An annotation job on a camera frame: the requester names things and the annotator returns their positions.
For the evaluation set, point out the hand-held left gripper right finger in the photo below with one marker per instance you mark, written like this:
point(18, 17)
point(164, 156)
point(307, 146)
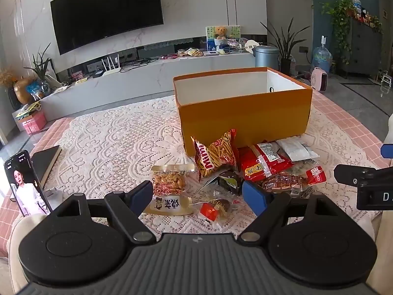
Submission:
point(253, 195)

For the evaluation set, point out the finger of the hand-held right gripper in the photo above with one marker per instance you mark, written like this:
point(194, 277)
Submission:
point(387, 151)
point(345, 173)

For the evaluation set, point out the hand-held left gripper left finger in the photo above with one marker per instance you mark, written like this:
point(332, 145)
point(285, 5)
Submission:
point(141, 195)

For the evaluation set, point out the gold clear peanut packet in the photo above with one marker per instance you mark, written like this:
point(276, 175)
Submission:
point(170, 187)

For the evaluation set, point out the large red snack packet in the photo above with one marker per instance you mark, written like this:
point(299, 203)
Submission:
point(261, 161)

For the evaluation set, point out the clear sausage packet red label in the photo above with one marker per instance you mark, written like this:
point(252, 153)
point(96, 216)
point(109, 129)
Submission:
point(285, 181)

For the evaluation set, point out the small red chocolate packet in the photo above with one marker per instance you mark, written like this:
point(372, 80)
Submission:
point(215, 207)

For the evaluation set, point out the orange cardboard box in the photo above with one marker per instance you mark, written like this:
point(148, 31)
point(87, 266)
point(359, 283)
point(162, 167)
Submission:
point(245, 113)

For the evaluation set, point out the dark brown snack packet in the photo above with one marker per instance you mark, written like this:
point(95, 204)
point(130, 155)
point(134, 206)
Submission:
point(230, 182)

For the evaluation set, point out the red yellow stick snack bag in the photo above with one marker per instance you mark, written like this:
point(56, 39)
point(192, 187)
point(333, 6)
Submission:
point(215, 156)

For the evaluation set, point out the white snack packet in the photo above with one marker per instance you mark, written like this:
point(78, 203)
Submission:
point(296, 149)

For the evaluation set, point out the white step stool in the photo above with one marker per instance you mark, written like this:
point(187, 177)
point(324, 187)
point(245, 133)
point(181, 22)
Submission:
point(387, 81)

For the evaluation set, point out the pink space heater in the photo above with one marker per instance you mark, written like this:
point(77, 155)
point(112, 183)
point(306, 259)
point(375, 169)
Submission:
point(320, 78)

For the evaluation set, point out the black notebook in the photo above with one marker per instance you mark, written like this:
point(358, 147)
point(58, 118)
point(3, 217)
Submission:
point(46, 163)

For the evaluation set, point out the grey cabinet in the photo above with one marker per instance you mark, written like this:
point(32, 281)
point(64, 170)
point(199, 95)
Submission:
point(363, 49)

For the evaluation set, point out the white marble television console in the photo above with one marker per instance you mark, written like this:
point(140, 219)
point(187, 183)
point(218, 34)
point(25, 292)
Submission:
point(138, 81)

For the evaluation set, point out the blue water jug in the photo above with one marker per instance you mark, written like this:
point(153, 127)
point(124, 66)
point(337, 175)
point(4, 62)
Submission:
point(321, 57)

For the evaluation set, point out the smartphone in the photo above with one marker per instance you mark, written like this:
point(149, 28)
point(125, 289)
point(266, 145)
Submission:
point(26, 184)

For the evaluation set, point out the pink gift box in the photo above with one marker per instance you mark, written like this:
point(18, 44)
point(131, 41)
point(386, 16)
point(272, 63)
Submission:
point(33, 123)

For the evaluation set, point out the white router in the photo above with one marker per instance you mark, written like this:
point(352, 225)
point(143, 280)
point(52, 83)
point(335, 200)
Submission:
point(110, 67)

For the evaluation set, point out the trailing green potted plant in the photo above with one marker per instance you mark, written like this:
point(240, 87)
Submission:
point(340, 21)

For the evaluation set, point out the grey trash can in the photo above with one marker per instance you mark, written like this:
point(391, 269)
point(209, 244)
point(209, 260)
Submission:
point(266, 57)

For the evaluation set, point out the long-leaved potted plant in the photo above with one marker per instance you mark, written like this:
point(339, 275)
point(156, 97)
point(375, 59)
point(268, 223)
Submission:
point(285, 46)

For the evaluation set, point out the white paper fan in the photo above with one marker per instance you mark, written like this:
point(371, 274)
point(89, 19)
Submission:
point(251, 46)

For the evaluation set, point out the snack bags on console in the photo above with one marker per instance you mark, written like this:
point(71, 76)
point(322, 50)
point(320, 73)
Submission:
point(190, 52)

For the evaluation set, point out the brown vase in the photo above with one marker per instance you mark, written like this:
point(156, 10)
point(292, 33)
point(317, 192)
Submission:
point(22, 91)

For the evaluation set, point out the slim-leaved potted plant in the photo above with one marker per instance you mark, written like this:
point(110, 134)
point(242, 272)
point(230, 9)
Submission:
point(41, 67)

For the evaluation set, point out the green white picture board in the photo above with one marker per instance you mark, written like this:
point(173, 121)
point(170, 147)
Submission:
point(233, 32)

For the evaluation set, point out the teddy bear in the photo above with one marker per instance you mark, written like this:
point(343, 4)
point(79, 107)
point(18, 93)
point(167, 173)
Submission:
point(220, 33)

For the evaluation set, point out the black television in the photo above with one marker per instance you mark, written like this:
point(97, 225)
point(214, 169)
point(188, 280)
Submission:
point(104, 12)

